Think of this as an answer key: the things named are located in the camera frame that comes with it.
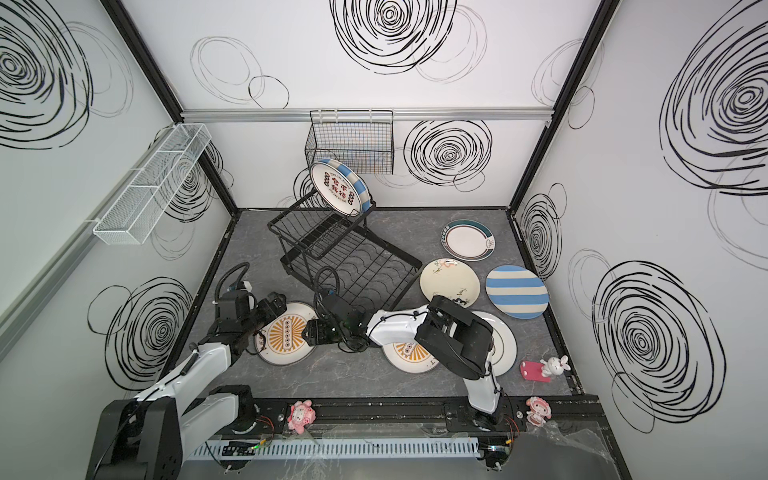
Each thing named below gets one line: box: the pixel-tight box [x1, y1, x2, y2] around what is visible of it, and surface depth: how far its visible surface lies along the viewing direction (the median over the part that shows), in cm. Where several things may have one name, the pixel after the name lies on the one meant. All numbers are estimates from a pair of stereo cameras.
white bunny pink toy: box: [519, 355, 571, 383], surface depth 80 cm
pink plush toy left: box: [288, 400, 316, 435], surface depth 73 cm
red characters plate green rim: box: [310, 158, 371, 216], surface depth 88 cm
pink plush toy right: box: [526, 396, 552, 427], surface depth 74 cm
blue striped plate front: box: [310, 159, 372, 216], surface depth 87 cm
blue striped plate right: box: [485, 264, 550, 320], surface depth 98 cm
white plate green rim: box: [440, 219, 496, 262], surface depth 111 cm
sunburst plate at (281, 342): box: [254, 302, 316, 366], surface depth 88 cm
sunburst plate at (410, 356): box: [383, 340, 439, 374], surface depth 84 cm
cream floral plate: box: [419, 258, 481, 308], surface depth 101 cm
